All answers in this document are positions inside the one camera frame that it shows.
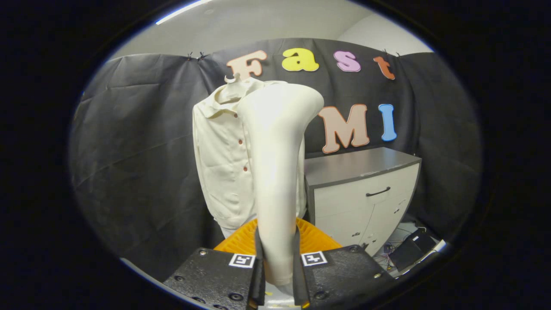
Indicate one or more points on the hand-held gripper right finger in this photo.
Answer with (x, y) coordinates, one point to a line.
(340, 275)

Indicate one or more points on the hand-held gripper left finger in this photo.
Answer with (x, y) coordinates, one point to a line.
(211, 277)

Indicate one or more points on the cream button-up shirt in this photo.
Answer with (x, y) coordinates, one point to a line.
(219, 163)

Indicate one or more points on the white garment steamer head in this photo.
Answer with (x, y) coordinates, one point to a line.
(275, 172)

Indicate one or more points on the white clothes hanger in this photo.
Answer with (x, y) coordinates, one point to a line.
(234, 88)

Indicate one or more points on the white cabinet with grey top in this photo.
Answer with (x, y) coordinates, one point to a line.
(344, 202)

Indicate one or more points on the black backdrop cloth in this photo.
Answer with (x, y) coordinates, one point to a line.
(137, 150)

